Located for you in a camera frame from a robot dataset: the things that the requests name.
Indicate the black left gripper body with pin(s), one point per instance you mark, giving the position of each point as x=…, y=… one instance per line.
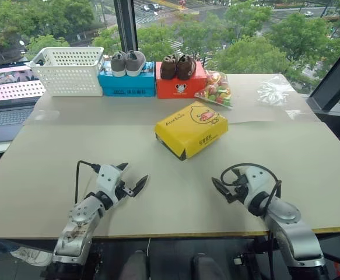
x=120, y=194

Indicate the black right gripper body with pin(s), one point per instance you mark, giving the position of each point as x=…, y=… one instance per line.
x=239, y=194

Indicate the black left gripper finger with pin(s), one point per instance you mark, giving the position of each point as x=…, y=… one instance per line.
x=140, y=184
x=122, y=166

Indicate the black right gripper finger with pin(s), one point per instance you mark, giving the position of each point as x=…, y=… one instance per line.
x=220, y=187
x=238, y=174

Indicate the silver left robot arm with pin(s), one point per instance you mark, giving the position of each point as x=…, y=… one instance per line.
x=79, y=221

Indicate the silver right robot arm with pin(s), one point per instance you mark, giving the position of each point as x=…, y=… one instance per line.
x=292, y=230

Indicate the yellow cardboard shoe box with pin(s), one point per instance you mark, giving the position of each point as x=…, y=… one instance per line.
x=191, y=128

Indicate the blue shoe box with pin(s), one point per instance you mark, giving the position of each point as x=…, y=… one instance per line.
x=126, y=85

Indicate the orange shoe box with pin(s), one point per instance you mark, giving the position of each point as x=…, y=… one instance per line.
x=181, y=87

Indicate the dark rounded shape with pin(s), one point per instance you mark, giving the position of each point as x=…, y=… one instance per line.
x=136, y=266

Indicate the bag of colourful candies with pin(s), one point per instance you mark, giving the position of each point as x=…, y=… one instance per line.
x=216, y=90

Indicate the clear bag of white items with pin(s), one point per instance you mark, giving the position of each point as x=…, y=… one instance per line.
x=271, y=91

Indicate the white perforated plastic basket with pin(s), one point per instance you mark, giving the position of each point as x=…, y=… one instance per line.
x=70, y=81

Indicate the grey canvas shoe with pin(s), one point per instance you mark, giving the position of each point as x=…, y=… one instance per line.
x=135, y=62
x=118, y=64

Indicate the brown child shoe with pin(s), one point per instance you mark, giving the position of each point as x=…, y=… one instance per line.
x=168, y=68
x=186, y=67

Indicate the open laptop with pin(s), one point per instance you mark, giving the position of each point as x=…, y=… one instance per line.
x=9, y=116

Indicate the black window pillar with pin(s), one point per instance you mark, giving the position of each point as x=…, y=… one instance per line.
x=126, y=29

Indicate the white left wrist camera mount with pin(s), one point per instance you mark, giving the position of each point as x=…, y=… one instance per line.
x=109, y=178

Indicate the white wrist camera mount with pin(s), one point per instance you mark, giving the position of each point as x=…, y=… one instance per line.
x=256, y=181
x=109, y=178

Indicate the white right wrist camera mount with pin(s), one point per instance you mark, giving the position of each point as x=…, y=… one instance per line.
x=256, y=181

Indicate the black slanted window frame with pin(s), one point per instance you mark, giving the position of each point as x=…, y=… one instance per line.
x=333, y=84

